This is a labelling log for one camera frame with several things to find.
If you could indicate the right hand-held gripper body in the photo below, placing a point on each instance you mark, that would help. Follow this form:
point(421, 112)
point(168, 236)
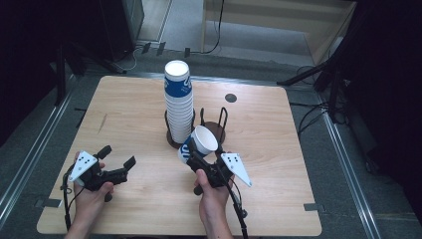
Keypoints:
point(214, 174)

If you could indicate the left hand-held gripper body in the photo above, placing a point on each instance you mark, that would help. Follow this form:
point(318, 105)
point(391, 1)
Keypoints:
point(106, 176)

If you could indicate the blue printed paper cup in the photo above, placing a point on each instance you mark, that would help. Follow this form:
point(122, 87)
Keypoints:
point(204, 139)

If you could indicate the stack of paper cups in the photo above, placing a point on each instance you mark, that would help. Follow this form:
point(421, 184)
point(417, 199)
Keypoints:
point(179, 106)

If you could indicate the person's right hand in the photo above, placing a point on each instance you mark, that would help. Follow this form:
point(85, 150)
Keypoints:
point(214, 199)

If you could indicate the person's left hand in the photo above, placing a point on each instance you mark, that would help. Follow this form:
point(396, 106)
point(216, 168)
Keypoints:
point(88, 200)

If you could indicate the black round table grommet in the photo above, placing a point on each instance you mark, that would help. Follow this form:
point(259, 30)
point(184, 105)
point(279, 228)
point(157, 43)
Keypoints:
point(230, 98)

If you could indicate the grey floor tape piece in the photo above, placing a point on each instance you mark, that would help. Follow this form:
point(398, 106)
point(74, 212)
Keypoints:
point(313, 207)
point(49, 202)

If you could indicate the black metal stand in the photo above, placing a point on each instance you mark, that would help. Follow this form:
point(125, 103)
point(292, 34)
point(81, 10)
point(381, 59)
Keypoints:
point(326, 71)
point(63, 73)

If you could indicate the black cabinet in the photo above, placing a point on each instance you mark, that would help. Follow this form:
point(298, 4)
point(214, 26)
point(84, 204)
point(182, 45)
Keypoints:
point(122, 26)

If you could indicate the light wooden shelf unit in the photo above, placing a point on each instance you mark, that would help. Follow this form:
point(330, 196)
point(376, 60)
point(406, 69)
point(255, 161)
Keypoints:
point(265, 20)

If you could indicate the metal floor rail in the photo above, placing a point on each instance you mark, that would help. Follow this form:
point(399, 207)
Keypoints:
point(30, 166)
point(351, 172)

